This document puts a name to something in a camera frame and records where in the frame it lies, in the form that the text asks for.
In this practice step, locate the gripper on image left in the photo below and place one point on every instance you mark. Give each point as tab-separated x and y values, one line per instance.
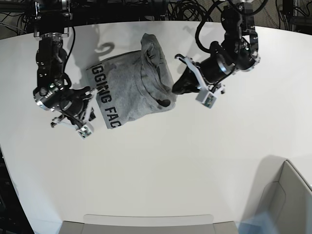
73	103

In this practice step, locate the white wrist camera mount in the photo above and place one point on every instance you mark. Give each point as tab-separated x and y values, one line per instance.
84	130
208	93

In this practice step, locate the black robot arm on image left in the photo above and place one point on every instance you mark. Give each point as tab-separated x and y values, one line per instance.
54	91

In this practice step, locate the blue blurred object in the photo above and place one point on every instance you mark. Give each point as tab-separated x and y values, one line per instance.
258	223

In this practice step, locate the black robot arm on image right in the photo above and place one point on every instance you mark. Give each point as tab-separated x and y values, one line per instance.
239	49

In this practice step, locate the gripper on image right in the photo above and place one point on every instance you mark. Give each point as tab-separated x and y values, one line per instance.
213	70

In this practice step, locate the beige box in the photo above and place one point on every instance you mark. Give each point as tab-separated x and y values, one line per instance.
286	205
190	224

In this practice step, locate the beige box at bottom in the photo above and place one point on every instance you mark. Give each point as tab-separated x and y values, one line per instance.
190	224

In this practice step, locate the grey T-shirt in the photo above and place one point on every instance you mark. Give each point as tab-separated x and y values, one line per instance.
133	84

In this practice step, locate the beige box at right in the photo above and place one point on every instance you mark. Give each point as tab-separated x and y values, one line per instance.
286	205

